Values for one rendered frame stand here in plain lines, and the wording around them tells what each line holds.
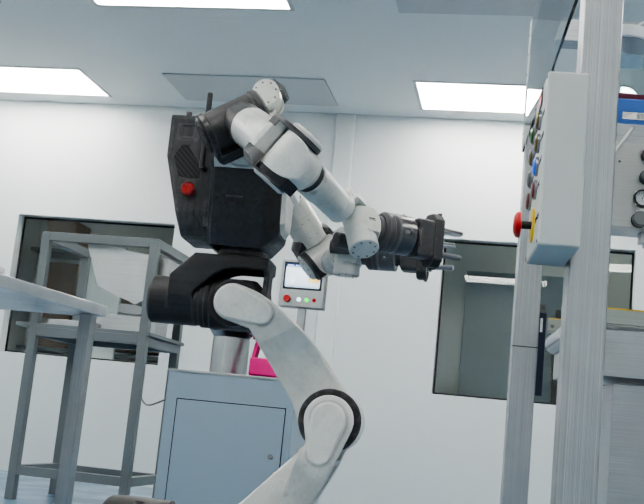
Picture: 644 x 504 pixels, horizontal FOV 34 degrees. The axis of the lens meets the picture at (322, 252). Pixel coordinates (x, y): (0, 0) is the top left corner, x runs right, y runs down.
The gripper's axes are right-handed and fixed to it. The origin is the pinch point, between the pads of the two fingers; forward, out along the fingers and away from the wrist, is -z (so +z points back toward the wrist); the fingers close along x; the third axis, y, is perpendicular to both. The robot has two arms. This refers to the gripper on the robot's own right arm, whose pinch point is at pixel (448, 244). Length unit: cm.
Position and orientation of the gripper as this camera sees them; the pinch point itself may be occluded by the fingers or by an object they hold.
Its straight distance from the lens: 235.9
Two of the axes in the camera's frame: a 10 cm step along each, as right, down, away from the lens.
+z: -8.9, -1.6, -4.3
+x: -1.0, 9.8, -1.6
